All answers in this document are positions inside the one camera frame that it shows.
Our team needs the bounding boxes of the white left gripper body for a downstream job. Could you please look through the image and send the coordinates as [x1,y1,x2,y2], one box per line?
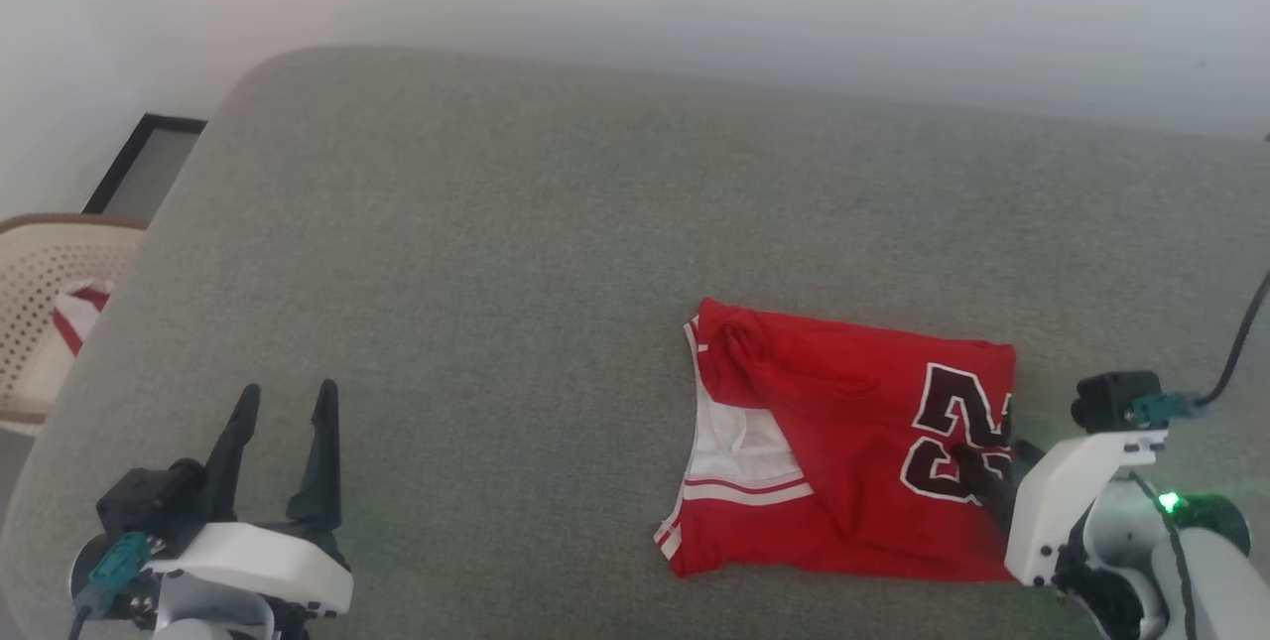
[149,524,354,616]

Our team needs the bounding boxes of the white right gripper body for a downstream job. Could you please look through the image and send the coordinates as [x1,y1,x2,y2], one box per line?
[1004,429,1169,588]

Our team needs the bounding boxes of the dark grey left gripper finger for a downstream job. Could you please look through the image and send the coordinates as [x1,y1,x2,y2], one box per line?
[201,383,263,525]
[285,378,350,564]

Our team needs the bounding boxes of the red basketball jersey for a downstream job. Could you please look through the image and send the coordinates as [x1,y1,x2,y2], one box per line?
[653,297,1019,583]

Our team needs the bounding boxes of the red white striped garment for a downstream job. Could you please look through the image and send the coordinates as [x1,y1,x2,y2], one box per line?
[52,281,115,358]

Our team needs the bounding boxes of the grey fabric sofa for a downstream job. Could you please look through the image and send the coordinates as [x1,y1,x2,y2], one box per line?
[0,45,1270,640]

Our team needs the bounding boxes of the beige perforated laundry basket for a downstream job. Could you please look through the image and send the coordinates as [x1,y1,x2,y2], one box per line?
[0,213,150,438]

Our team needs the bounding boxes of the black framed panel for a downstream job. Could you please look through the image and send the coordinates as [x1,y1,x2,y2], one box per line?
[81,112,209,219]

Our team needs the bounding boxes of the teal right camera connector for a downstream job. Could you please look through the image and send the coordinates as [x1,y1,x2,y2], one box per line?
[1131,392,1204,428]

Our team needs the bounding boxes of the teal camera connector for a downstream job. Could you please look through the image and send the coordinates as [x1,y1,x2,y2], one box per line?
[74,533,150,616]
[1131,392,1204,428]

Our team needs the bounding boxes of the teal left camera connector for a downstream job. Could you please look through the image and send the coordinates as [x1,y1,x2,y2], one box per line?
[74,533,150,616]

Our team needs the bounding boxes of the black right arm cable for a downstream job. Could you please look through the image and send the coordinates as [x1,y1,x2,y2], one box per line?
[1196,268,1270,408]

